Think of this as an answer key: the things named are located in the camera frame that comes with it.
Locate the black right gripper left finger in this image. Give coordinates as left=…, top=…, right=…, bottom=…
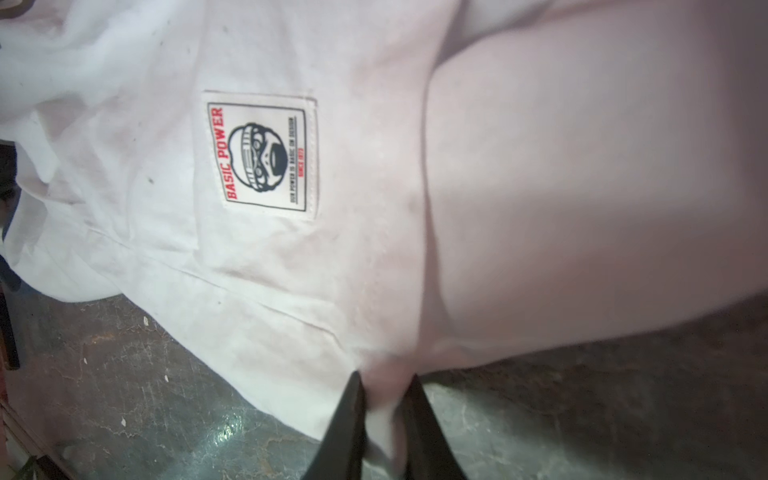
left=302, top=371, right=367, bottom=480

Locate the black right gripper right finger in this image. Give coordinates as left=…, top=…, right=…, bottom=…
left=399, top=375, right=467, bottom=480

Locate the white tank top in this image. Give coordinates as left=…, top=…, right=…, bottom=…
left=1, top=1, right=767, bottom=468

